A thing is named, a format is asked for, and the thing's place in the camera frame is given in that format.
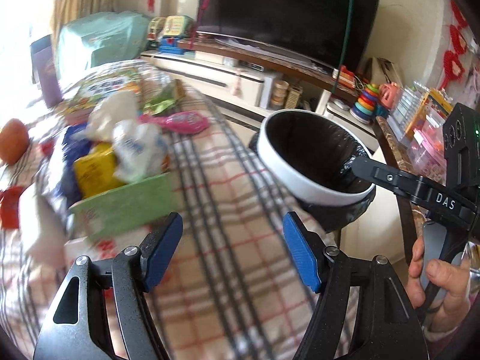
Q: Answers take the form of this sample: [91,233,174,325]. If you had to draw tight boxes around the red apple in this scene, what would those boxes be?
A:
[0,119,29,165]

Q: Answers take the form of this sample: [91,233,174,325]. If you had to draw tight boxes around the person's right hand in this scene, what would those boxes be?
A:
[405,235,472,333]

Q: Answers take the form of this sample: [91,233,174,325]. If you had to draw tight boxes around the white TV cabinet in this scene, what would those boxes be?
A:
[140,39,334,119]

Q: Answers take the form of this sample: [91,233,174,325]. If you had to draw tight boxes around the clear plastic storage boxes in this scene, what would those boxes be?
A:
[387,81,453,184]

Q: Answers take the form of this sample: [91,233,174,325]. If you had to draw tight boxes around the blue foil snack bag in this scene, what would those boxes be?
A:
[59,123,92,207]

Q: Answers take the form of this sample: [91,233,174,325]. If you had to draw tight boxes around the rainbow stacking ring toy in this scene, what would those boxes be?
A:
[350,84,379,125]

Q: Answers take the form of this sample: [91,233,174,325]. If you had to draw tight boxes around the colourful children's book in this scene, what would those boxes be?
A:
[61,67,143,116]

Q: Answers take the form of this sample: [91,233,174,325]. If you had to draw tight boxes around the stacked round tins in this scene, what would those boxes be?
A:
[269,80,290,110]

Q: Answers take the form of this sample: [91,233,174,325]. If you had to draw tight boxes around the pink toy phone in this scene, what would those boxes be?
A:
[137,111,209,135]

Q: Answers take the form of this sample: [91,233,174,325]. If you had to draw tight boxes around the wooden lantern box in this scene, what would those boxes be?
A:
[285,85,303,109]

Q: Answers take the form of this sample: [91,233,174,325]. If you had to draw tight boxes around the white tissue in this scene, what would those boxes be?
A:
[85,90,138,142]

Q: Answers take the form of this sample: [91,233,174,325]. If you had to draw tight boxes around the black curved television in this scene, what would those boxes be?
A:
[198,0,379,70]

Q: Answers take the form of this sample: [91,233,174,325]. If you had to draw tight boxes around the white rimmed black trash bin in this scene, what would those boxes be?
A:
[249,110,376,233]

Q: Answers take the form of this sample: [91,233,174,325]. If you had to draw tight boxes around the red snack bag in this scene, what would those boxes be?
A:
[0,186,25,230]

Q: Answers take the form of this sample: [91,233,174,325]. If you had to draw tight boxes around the green carton box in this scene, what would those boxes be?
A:
[69,172,178,242]

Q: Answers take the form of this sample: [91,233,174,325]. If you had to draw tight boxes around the purple thermos bottle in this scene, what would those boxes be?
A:
[30,35,63,108]

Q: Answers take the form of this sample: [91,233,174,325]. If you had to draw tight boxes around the teal covered furniture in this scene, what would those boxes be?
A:
[55,10,150,79]

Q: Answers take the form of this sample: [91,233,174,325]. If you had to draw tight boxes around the green candy wrapper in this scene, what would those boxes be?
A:
[142,79,185,116]

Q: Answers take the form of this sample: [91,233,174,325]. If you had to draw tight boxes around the white plastic wrapper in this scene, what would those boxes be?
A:
[112,119,168,184]

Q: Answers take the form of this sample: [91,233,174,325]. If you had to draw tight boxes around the toy cash register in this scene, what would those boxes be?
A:
[146,16,194,55]

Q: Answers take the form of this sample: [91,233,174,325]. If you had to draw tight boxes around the pink toy basket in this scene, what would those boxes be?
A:
[379,82,402,110]

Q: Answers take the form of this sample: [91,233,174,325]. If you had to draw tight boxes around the yellow snack packet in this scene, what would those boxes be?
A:
[73,142,125,199]

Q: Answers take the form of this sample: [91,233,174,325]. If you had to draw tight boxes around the white foam block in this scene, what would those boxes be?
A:
[18,183,67,268]

